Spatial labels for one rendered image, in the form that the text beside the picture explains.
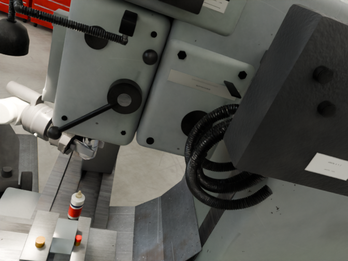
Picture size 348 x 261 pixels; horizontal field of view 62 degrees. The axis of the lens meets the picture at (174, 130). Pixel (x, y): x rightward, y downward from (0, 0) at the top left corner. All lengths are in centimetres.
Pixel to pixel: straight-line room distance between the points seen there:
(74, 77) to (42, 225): 42
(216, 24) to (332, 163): 31
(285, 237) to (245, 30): 48
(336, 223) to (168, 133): 44
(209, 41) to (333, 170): 31
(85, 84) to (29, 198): 66
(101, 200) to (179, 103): 60
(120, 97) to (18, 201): 70
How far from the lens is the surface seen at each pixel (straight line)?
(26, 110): 87
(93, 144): 80
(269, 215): 71
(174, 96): 61
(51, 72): 73
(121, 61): 60
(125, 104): 60
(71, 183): 115
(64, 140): 79
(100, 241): 91
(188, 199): 102
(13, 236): 90
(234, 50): 60
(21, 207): 117
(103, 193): 113
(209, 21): 57
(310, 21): 36
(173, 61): 58
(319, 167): 45
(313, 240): 83
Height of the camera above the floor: 172
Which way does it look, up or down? 29 degrees down
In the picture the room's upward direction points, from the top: 22 degrees clockwise
